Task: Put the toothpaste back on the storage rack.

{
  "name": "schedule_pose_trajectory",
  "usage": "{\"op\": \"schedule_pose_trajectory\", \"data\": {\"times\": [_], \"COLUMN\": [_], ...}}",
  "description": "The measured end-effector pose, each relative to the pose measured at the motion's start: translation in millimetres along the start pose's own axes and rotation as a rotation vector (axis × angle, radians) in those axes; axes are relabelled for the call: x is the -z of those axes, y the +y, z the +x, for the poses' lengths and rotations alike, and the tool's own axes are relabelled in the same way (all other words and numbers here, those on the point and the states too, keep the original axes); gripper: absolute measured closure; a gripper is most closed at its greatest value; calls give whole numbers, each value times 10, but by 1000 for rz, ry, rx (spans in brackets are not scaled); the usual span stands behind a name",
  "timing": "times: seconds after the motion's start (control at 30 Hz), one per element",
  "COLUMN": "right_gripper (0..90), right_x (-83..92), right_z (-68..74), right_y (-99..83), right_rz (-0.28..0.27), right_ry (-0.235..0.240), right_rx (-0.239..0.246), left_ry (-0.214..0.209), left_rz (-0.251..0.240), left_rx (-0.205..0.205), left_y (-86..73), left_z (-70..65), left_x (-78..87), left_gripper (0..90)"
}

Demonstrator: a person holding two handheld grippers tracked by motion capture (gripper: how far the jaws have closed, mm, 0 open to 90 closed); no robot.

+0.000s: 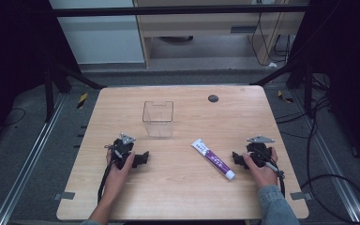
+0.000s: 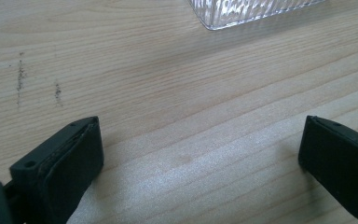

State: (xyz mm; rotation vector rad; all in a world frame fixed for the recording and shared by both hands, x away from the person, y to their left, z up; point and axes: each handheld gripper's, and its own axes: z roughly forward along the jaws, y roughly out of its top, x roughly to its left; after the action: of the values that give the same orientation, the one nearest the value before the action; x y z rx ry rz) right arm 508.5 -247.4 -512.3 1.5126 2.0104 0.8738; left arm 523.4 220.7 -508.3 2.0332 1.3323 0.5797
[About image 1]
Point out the clear plastic box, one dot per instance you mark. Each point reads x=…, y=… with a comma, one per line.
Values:
x=158, y=120

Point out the white cabinet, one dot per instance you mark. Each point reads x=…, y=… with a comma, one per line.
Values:
x=100, y=40

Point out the person's right hand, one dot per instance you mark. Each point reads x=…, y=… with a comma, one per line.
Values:
x=262, y=175

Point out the aluminium floor rail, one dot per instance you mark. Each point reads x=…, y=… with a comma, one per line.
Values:
x=331, y=162
x=28, y=159

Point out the person's left hand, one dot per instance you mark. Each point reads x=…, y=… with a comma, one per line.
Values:
x=117, y=179

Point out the black horizontal frame bar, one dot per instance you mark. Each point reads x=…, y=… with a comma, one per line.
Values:
x=175, y=11

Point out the grey table bracket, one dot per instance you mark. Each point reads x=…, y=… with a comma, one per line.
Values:
x=300, y=196
x=64, y=196

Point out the white and purple toothpaste tube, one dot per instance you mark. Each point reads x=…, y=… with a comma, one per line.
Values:
x=214, y=159

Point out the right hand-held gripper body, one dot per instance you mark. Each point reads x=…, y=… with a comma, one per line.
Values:
x=258, y=153

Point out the black metal stand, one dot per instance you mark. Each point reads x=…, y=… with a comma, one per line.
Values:
x=307, y=90
x=48, y=93

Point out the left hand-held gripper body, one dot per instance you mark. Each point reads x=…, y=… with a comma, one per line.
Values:
x=122, y=149

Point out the yellow and black striped tape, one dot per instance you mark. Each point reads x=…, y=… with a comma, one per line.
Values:
x=285, y=97
x=82, y=100

